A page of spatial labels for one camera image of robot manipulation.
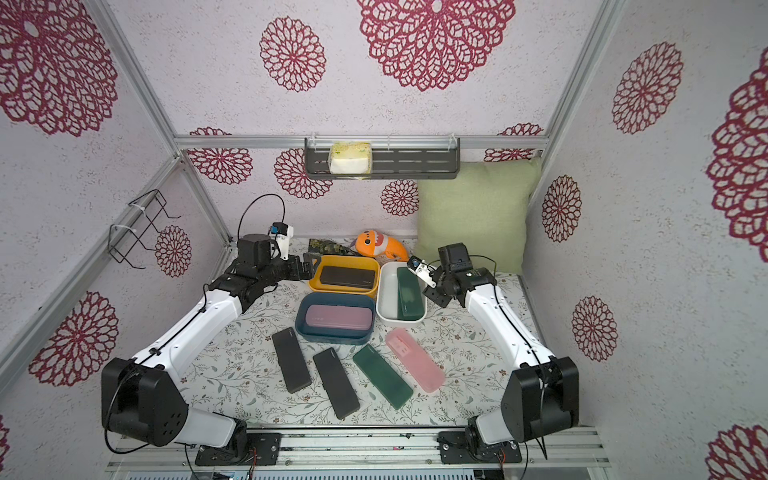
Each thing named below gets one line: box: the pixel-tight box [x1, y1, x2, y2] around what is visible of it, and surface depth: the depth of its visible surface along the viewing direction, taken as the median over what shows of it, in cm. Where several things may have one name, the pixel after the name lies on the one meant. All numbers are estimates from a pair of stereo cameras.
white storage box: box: [376, 261, 428, 324], surface depth 101 cm
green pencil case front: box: [353, 344, 413, 410], surface depth 85 cm
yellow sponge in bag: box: [328, 141, 373, 180], surface depth 92 cm
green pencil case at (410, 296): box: [396, 267, 425, 321], surface depth 100 cm
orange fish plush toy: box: [350, 230, 409, 262], surface depth 112 cm
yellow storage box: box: [308, 255, 381, 299], surface depth 111 cm
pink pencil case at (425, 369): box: [385, 328, 445, 393], surface depth 91 cm
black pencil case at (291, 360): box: [272, 327, 312, 394], surface depth 90 cm
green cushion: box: [415, 157, 542, 275], surface depth 99 cm
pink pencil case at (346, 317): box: [305, 304, 373, 331], surface depth 97 cm
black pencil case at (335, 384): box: [313, 347, 360, 420], surface depth 85 cm
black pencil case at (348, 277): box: [320, 266, 376, 289], surface depth 111 cm
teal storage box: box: [295, 292, 375, 345], surface depth 97 cm
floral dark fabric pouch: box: [308, 238, 358, 256], surface depth 115 cm
